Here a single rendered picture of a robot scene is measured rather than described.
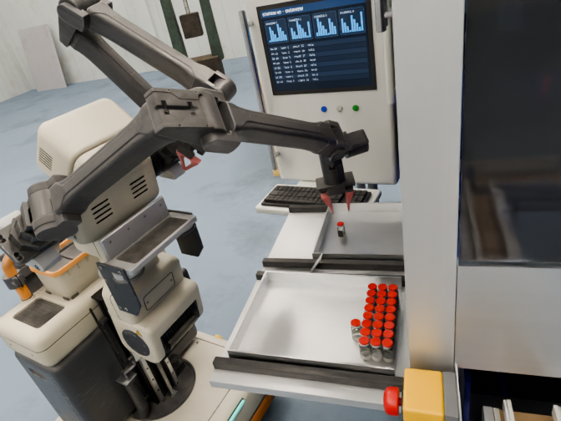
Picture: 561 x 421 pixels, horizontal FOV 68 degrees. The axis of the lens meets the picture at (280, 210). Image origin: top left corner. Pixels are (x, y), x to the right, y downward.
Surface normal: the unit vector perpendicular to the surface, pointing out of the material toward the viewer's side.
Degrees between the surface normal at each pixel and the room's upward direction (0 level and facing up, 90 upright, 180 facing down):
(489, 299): 90
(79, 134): 42
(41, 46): 80
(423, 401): 0
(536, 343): 90
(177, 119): 51
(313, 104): 90
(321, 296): 0
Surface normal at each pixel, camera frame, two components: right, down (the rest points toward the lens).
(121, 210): 0.88, 0.22
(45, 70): -0.27, 0.36
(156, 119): -0.54, -0.06
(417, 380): -0.18, -0.85
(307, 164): -0.44, 0.52
